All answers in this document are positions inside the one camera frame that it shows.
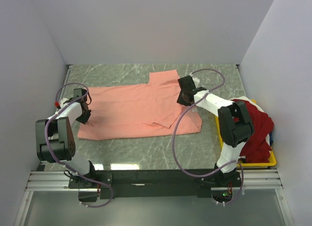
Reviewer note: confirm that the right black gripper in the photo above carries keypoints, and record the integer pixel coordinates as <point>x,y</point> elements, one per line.
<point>180,100</point>

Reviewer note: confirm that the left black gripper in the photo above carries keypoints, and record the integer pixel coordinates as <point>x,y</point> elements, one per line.
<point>84,120</point>

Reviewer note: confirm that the pink t shirt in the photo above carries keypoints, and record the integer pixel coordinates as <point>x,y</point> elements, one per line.
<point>139,110</point>

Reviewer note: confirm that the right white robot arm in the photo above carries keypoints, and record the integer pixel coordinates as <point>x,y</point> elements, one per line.
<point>235,126</point>

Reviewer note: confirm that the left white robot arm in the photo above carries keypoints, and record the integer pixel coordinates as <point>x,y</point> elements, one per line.
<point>55,141</point>

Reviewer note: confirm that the black base beam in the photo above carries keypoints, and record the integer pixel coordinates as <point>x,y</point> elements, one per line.
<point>152,183</point>

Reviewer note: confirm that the red t shirt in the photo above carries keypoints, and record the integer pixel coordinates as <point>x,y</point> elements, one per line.
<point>257,148</point>

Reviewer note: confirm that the blue t shirt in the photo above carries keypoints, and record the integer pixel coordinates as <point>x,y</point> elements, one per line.
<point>270,139</point>

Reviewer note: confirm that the yellow plastic bin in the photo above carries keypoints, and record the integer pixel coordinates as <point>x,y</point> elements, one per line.
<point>272,162</point>

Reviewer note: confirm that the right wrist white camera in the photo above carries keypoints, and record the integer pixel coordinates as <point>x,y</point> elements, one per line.
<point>194,78</point>

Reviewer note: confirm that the wrist white camera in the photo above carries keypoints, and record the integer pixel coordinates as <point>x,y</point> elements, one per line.
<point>59,104</point>
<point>194,78</point>

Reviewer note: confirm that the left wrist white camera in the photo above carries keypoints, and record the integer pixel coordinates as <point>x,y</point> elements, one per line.
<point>59,104</point>

